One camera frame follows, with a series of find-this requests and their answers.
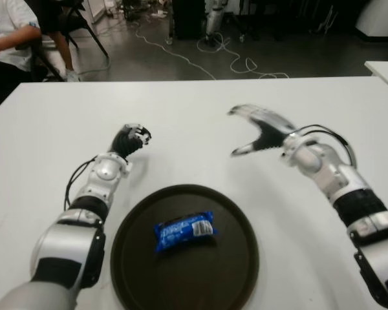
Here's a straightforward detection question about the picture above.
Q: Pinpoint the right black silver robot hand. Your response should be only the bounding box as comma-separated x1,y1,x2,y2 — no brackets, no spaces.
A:
226,103,298,158

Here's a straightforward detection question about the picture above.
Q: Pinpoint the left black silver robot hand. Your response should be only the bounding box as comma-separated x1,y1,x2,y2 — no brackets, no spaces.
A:
109,123,153,159

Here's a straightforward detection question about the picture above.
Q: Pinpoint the blue Oreo cookie packet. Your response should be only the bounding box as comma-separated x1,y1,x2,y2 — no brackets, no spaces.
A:
153,210,219,256

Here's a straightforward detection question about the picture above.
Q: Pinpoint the grey folded stand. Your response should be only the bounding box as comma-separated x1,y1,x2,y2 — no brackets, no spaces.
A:
316,6,339,35

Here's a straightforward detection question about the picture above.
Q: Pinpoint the white side table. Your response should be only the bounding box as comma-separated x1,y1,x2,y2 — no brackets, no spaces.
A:
363,60,388,96

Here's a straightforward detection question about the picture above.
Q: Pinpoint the black armchair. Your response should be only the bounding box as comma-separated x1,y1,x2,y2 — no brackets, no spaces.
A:
35,0,110,81

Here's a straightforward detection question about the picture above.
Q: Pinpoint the white display cabinet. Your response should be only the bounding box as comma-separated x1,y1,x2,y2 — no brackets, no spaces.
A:
83,0,106,23

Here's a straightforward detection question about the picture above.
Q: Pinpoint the black cabinet on casters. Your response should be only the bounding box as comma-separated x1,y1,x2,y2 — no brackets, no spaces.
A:
164,0,208,45

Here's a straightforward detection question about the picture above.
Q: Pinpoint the round dark brown tray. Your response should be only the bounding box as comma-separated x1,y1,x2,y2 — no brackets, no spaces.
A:
109,183,260,310

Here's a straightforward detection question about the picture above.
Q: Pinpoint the seated person in white shirt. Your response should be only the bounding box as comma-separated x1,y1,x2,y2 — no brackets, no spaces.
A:
0,0,81,107

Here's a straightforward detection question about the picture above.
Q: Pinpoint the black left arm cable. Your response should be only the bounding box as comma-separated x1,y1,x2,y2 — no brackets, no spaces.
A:
63,156,100,211

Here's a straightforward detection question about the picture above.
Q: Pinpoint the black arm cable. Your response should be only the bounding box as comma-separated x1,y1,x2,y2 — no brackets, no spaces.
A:
299,124,358,167
63,156,100,211

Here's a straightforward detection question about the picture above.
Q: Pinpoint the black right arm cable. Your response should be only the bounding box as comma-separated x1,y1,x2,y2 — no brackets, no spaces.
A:
299,124,358,167

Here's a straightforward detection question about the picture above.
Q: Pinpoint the white floor cable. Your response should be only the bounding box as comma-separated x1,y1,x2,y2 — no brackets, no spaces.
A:
134,19,288,80

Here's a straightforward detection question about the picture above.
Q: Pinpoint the white curved pedestal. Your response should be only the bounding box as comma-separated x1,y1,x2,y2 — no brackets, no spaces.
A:
354,0,388,43

